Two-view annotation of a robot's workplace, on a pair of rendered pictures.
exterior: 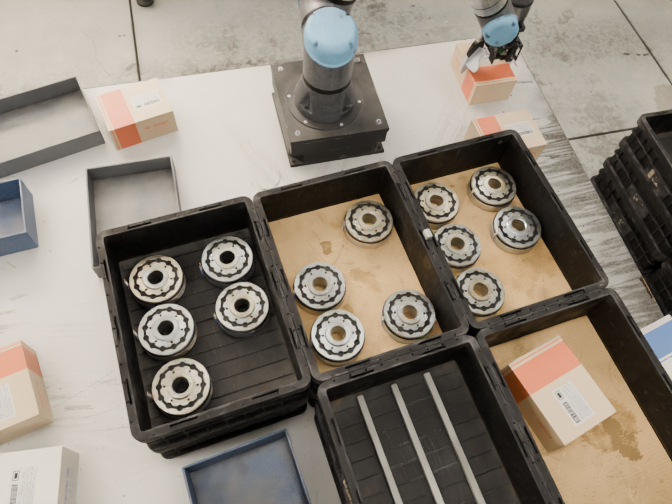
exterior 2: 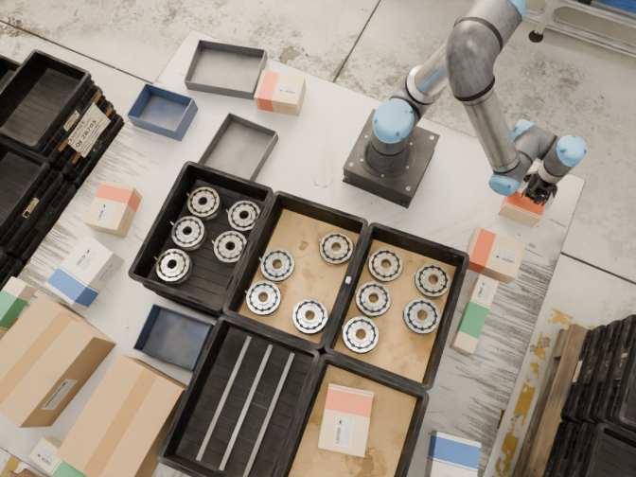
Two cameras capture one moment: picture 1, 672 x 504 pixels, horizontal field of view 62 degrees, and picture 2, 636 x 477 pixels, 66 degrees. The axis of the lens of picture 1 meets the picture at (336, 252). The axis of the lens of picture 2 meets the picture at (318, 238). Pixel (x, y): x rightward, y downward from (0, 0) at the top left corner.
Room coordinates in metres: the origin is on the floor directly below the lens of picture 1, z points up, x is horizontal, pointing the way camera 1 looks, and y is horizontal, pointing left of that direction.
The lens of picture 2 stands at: (0.30, -0.41, 2.27)
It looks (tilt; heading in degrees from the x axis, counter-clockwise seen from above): 70 degrees down; 54
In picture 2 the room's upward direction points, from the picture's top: 7 degrees counter-clockwise
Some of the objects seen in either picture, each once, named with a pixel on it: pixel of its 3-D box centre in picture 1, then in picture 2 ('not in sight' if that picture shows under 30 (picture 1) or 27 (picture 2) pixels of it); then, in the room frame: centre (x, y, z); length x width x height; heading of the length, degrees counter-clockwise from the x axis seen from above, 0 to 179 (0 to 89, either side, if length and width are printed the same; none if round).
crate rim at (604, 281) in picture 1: (494, 221); (398, 302); (0.63, -0.31, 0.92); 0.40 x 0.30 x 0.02; 27
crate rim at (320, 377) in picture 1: (355, 262); (297, 266); (0.49, -0.04, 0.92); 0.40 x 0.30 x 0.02; 27
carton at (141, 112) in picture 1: (137, 113); (280, 93); (0.91, 0.55, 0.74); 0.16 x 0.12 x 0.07; 124
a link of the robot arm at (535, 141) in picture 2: not in sight; (528, 143); (1.18, -0.25, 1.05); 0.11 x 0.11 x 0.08; 13
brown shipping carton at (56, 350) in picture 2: not in sight; (45, 361); (-0.24, 0.30, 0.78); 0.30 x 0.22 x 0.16; 13
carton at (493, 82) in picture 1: (482, 71); (525, 196); (1.24, -0.33, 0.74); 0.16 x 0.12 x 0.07; 21
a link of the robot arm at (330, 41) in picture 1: (329, 47); (393, 125); (0.99, 0.08, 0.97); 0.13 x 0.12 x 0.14; 13
